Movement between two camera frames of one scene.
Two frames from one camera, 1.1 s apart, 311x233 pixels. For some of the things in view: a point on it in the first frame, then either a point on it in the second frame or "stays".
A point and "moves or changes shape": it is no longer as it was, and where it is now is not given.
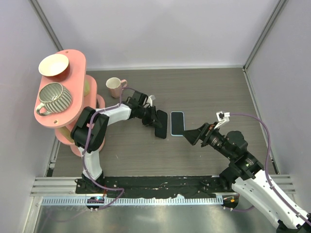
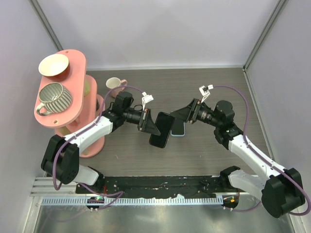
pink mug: x=114 y=84 stays
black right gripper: x=193 y=135 -> x=186 y=113
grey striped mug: x=55 y=97 stays
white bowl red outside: x=55 y=66 stays
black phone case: x=162 y=132 moves or changes shape
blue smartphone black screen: x=177 y=126 stays
